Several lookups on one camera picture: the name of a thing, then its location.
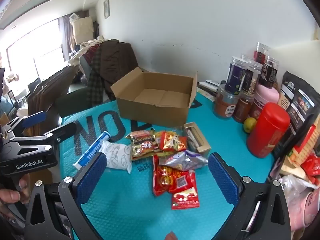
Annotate narrow jar of brown powder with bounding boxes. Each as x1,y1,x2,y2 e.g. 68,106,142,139
232,94,255,123

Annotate white bread packet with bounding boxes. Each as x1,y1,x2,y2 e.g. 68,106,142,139
100,140,132,174

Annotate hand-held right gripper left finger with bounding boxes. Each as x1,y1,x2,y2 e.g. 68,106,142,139
24,152,108,240

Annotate wide jar of red powder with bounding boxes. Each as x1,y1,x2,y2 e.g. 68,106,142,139
213,84,240,120

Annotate red packet with green edge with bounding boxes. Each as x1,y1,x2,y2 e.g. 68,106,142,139
171,190,200,210

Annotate stack of papers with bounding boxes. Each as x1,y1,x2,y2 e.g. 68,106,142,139
197,80,220,98

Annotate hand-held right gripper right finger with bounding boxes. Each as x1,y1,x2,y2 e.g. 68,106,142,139
207,152,293,240

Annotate person's left hand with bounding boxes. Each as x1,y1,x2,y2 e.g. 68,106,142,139
0,174,31,215

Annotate grey chair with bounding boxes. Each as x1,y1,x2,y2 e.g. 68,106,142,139
79,55,94,85

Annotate beige cardboard carton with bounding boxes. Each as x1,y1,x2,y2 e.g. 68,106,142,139
71,16,94,46

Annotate stack of flat cardboard sheets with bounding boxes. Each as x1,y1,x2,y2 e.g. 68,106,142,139
26,64,80,137

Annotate green fruit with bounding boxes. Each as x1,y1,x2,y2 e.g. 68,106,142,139
243,117,257,133

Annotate brown quilted jacket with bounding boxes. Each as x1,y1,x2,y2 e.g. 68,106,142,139
92,39,140,100

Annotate curtain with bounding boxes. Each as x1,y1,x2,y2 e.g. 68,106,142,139
59,15,75,62

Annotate blue white biscuit tube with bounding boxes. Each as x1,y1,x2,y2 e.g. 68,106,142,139
73,131,110,170

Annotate tall jar with black label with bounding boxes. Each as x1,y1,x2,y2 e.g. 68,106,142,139
259,55,280,89

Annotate plaid garment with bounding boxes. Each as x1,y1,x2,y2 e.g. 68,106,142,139
86,46,105,108

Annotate beige pouch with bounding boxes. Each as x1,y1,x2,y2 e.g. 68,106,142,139
277,92,292,110

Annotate small gold window box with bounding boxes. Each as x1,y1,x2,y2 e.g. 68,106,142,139
184,122,212,153

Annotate pink canister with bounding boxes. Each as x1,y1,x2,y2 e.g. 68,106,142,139
249,84,280,120

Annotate red yellow snack packet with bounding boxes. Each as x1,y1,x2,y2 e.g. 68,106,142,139
155,131,188,152

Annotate tall jar with dark label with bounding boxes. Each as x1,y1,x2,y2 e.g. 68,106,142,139
239,60,263,97

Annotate bright window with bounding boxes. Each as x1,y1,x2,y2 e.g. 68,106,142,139
0,19,63,90

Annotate red snack packets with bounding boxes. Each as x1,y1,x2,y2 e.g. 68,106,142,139
300,152,320,185

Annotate black stand-up pouch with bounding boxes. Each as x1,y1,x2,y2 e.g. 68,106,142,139
271,70,320,155

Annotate cardboard box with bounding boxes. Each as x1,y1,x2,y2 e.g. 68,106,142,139
110,67,198,126

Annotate pink paper cup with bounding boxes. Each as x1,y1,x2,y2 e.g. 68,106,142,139
287,187,320,230

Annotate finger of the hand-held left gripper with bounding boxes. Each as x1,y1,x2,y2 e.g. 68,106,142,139
10,122,77,155
2,111,47,137

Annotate gold red snack packet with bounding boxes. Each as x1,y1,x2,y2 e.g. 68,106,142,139
125,129,162,161

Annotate red canister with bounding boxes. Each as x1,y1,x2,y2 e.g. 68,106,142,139
246,102,290,158

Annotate tall jar with red label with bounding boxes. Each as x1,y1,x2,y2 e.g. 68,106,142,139
254,42,271,65

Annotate silver purple snack packet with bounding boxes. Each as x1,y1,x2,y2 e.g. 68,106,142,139
159,150,209,172

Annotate red beige carton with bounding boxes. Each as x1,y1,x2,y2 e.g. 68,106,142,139
287,124,320,168

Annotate red packet with yellow print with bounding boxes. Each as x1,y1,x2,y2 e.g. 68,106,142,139
152,155,197,197

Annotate pile of clothes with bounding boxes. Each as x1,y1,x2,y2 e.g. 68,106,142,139
69,37,108,64

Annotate green seat cushion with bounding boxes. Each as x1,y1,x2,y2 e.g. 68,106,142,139
56,89,118,118

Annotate clear plastic bag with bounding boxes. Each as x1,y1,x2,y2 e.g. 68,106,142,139
279,174,315,205

